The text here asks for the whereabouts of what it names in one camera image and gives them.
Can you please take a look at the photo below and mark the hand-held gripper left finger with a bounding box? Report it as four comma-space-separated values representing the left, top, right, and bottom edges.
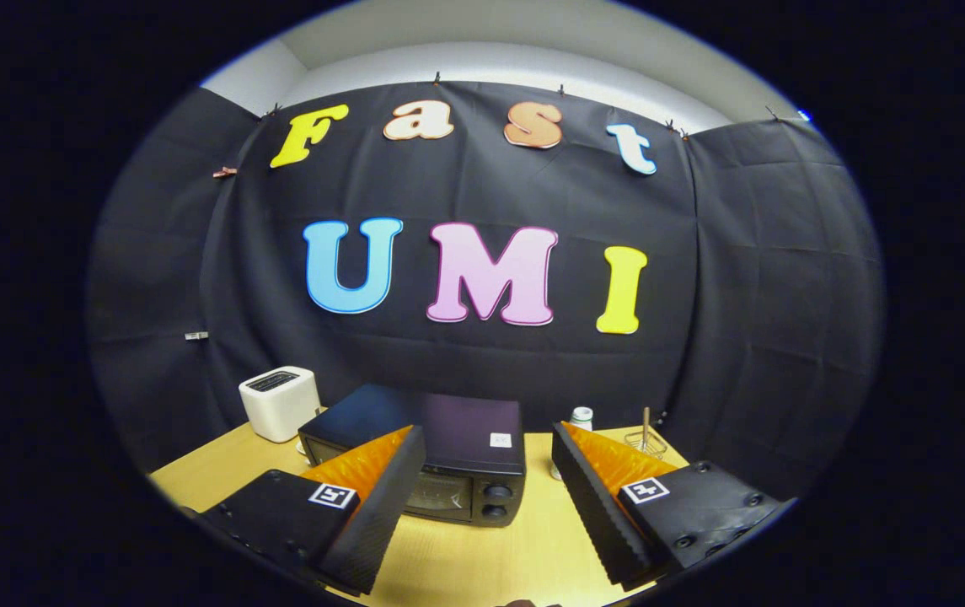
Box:
196, 424, 428, 595

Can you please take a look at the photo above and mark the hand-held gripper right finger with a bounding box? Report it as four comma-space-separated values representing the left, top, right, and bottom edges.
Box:
551, 422, 786, 591

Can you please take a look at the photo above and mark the black toaster oven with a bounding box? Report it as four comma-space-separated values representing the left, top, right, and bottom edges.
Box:
298, 384, 527, 529

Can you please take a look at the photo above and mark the white bread toaster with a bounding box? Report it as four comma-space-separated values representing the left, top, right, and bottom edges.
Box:
239, 365, 322, 443

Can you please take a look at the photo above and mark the white bottle green label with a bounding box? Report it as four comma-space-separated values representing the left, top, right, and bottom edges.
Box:
551, 406, 594, 481

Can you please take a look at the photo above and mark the black backdrop cloth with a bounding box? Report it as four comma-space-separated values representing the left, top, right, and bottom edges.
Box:
86, 80, 883, 502

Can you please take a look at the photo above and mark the metal wire holder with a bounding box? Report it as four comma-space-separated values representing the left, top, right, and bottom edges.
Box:
624, 428, 668, 459

